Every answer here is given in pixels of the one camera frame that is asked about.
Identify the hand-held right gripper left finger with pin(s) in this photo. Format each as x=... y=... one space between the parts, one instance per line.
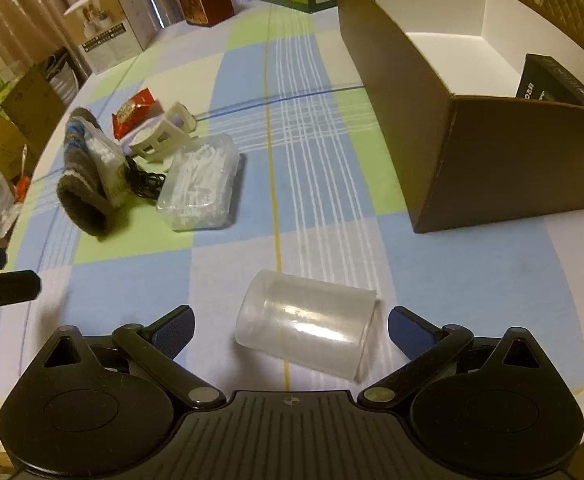
x=176 y=331

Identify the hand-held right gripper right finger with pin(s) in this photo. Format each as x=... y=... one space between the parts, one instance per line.
x=411 y=335

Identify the clear plastic bottle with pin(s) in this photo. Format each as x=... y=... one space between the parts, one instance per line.
x=304 y=325

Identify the knitted striped sock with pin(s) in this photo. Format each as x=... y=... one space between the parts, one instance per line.
x=84 y=195

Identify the clear box of floss picks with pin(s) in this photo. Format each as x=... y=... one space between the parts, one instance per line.
x=199 y=182

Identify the bag of cotton swabs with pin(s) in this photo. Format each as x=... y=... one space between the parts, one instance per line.
x=108 y=165

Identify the cream plastic holder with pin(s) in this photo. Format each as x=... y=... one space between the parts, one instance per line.
x=162 y=135

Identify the brown cardboard box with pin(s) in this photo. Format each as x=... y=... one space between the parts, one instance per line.
x=396 y=110

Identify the plaid bed sheet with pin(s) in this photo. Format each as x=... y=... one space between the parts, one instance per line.
x=312 y=160

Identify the dark striped bag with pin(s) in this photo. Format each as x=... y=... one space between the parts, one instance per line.
x=62 y=72

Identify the red snack packet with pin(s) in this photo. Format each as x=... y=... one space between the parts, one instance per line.
x=132 y=110

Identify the white gift carton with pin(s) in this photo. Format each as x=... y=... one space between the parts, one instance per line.
x=112 y=30

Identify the black product box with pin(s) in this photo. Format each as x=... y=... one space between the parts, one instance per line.
x=554 y=82

